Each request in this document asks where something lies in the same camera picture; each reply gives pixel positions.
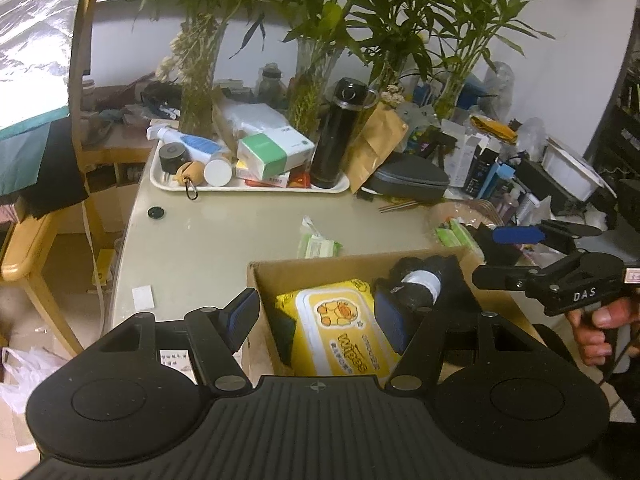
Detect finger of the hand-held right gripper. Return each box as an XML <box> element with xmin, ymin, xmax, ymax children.
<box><xmin>492</xmin><ymin>220</ymin><xmax>604</xmax><ymax>256</ymax></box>
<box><xmin>472</xmin><ymin>264</ymin><xmax>554</xmax><ymax>293</ymax></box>

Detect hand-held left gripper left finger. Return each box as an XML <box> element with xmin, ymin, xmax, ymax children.
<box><xmin>97</xmin><ymin>287</ymin><xmax>262</xmax><ymax>394</ymax></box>

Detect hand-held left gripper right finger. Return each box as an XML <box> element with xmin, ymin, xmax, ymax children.
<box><xmin>374</xmin><ymin>285</ymin><xmax>545</xmax><ymax>393</ymax></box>

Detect black trash bag roll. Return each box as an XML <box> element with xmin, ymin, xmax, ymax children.
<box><xmin>387</xmin><ymin>256</ymin><xmax>447</xmax><ymax>312</ymax></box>

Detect yellow wet wipes pack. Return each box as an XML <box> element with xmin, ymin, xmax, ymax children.
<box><xmin>275</xmin><ymin>278</ymin><xmax>404</xmax><ymax>379</ymax></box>

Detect cardboard box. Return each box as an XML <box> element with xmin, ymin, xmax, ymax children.
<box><xmin>245</xmin><ymin>246</ymin><xmax>547</xmax><ymax>392</ymax></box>

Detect person's right hand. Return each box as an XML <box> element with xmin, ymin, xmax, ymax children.
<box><xmin>566</xmin><ymin>296</ymin><xmax>640</xmax><ymax>367</ymax></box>

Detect pink bottle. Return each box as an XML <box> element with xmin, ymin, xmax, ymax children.
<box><xmin>494</xmin><ymin>189</ymin><xmax>522</xmax><ymax>222</ymax></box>

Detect black carton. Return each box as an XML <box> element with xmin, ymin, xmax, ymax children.
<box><xmin>462</xmin><ymin>152</ymin><xmax>497</xmax><ymax>197</ymax></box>

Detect printed paper sheet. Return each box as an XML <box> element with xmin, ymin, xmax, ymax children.
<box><xmin>159</xmin><ymin>349</ymin><xmax>195</xmax><ymax>377</ymax></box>

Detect white plastic tub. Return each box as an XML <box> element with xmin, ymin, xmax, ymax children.
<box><xmin>541</xmin><ymin>136</ymin><xmax>607</xmax><ymax>202</ymax></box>

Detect small white paper note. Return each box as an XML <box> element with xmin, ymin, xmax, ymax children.
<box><xmin>132</xmin><ymin>284</ymin><xmax>156</xmax><ymax>311</ymax></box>

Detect yellow bag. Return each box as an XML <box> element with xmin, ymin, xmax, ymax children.
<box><xmin>469</xmin><ymin>114</ymin><xmax>519</xmax><ymax>142</ymax></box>

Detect small black tripod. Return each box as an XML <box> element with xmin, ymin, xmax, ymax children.
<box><xmin>424</xmin><ymin>131</ymin><xmax>459</xmax><ymax>162</ymax></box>

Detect grey zip case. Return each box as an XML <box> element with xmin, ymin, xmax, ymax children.
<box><xmin>366</xmin><ymin>152</ymin><xmax>452</xmax><ymax>204</ymax></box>

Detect colourful printed packet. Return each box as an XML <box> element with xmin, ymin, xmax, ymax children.
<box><xmin>406</xmin><ymin>124</ymin><xmax>437</xmax><ymax>157</ymax></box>

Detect red and white carton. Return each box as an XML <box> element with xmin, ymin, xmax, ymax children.
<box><xmin>235</xmin><ymin>170</ymin><xmax>292</xmax><ymax>189</ymax></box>

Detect black shelf unit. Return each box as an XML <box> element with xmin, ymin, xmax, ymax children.
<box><xmin>596</xmin><ymin>59</ymin><xmax>640</xmax><ymax>202</ymax></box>

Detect white cylinder jar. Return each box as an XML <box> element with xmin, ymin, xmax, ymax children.
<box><xmin>203</xmin><ymin>152</ymin><xmax>234</xmax><ymax>187</ymax></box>

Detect tan pouch with carabiner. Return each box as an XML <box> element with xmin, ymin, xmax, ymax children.
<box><xmin>171</xmin><ymin>160</ymin><xmax>207</xmax><ymax>202</ymax></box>

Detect clear plastic bag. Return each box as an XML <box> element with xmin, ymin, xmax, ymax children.
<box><xmin>481</xmin><ymin>61</ymin><xmax>517</xmax><ymax>107</ymax></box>

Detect glass vase with bamboo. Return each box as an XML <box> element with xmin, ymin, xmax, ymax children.
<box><xmin>280</xmin><ymin>0</ymin><xmax>381</xmax><ymax>137</ymax></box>
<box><xmin>117</xmin><ymin>0</ymin><xmax>301</xmax><ymax>134</ymax></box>
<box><xmin>350</xmin><ymin>0</ymin><xmax>451</xmax><ymax>111</ymax></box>
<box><xmin>425</xmin><ymin>0</ymin><xmax>556</xmax><ymax>122</ymax></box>

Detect white tray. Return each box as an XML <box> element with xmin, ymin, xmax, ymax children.
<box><xmin>149</xmin><ymin>137</ymin><xmax>351</xmax><ymax>194</ymax></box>

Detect brown paper bag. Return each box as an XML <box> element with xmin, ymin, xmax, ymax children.
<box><xmin>341</xmin><ymin>101</ymin><xmax>409</xmax><ymax>194</ymax></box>

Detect green and white carton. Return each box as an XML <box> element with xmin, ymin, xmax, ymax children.
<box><xmin>236</xmin><ymin>127</ymin><xmax>316</xmax><ymax>179</ymax></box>

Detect black round jar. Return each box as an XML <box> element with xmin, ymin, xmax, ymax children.
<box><xmin>158</xmin><ymin>142</ymin><xmax>190</xmax><ymax>174</ymax></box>

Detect black thermos bottle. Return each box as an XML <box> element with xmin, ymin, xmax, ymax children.
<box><xmin>309</xmin><ymin>77</ymin><xmax>379</xmax><ymax>189</ymax></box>

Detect white spray bottle blue label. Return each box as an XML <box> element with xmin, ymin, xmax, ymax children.
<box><xmin>146</xmin><ymin>125</ymin><xmax>224</xmax><ymax>154</ymax></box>

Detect dried flower sprig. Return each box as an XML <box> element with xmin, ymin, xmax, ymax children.
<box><xmin>154</xmin><ymin>29</ymin><xmax>197</xmax><ymax>82</ymax></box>
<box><xmin>379</xmin><ymin>84</ymin><xmax>407</xmax><ymax>109</ymax></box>

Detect white plastic package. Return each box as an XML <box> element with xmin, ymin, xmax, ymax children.
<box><xmin>219</xmin><ymin>102</ymin><xmax>292</xmax><ymax>147</ymax></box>

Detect white plastic bag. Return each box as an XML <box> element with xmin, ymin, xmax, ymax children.
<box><xmin>0</xmin><ymin>346</ymin><xmax>72</xmax><ymax>412</ymax></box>

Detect wooden side desk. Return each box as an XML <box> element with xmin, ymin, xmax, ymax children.
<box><xmin>79</xmin><ymin>81</ymin><xmax>167</xmax><ymax>167</ymax></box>

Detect wooden chair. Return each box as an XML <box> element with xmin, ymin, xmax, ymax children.
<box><xmin>0</xmin><ymin>0</ymin><xmax>157</xmax><ymax>357</ymax></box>

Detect black cloth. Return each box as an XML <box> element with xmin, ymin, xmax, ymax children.
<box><xmin>31</xmin><ymin>119</ymin><xmax>89</xmax><ymax>219</ymax></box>

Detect grey sports bottle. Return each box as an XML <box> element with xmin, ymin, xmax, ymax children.
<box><xmin>256</xmin><ymin>61</ymin><xmax>287</xmax><ymax>107</ymax></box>

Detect dark green paper bag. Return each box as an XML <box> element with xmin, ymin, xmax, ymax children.
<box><xmin>0</xmin><ymin>119</ymin><xmax>52</xmax><ymax>197</ymax></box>

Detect silver foil bag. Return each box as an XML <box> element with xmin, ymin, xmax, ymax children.
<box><xmin>0</xmin><ymin>0</ymin><xmax>87</xmax><ymax>137</ymax></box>

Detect black cable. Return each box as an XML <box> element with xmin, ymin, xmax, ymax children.
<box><xmin>599</xmin><ymin>319</ymin><xmax>640</xmax><ymax>387</ymax></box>

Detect striped ribbon strap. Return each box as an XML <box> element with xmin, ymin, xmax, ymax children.
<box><xmin>376</xmin><ymin>199</ymin><xmax>419</xmax><ymax>214</ymax></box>

